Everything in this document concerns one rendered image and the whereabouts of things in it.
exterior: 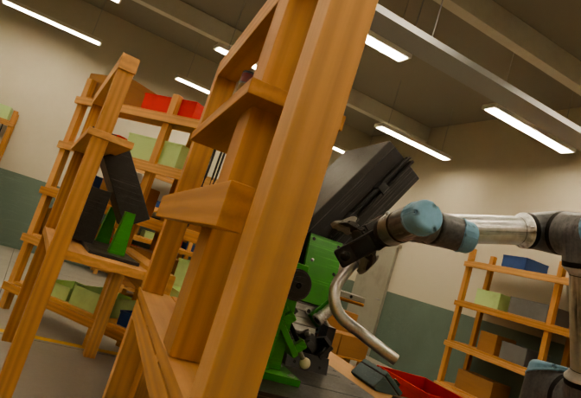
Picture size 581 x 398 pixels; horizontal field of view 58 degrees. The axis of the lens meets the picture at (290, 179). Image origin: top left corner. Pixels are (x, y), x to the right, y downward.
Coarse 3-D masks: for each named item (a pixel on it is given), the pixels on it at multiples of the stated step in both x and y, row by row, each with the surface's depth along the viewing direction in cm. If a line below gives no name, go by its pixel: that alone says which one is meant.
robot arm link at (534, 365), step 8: (536, 360) 142; (528, 368) 144; (536, 368) 141; (544, 368) 139; (552, 368) 138; (560, 368) 138; (568, 368) 138; (528, 376) 142; (536, 376) 140; (544, 376) 138; (552, 376) 137; (560, 376) 136; (528, 384) 141; (536, 384) 139; (544, 384) 137; (552, 384) 135; (520, 392) 144; (528, 392) 140; (536, 392) 138; (544, 392) 136
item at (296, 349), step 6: (288, 306) 126; (288, 312) 125; (288, 318) 125; (294, 318) 125; (282, 324) 124; (288, 324) 125; (282, 330) 124; (294, 330) 127; (282, 336) 124; (288, 336) 124; (294, 336) 127; (288, 342) 124; (294, 342) 127; (300, 342) 126; (288, 348) 124; (294, 348) 124; (300, 348) 126; (288, 354) 127; (294, 354) 124
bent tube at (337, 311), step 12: (336, 276) 135; (348, 276) 136; (336, 288) 133; (336, 300) 132; (336, 312) 131; (348, 324) 130; (360, 336) 130; (372, 336) 130; (372, 348) 130; (384, 348) 130; (396, 360) 129
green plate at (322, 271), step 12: (312, 240) 161; (324, 240) 163; (312, 252) 160; (324, 252) 162; (312, 264) 159; (324, 264) 160; (336, 264) 162; (312, 276) 158; (324, 276) 159; (312, 288) 156; (324, 288) 158; (300, 300) 154; (312, 300) 155; (324, 300) 157
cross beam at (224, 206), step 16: (176, 192) 175; (192, 192) 139; (208, 192) 115; (224, 192) 98; (240, 192) 97; (160, 208) 210; (176, 208) 159; (192, 208) 129; (208, 208) 108; (224, 208) 96; (240, 208) 97; (208, 224) 102; (224, 224) 96; (240, 224) 97
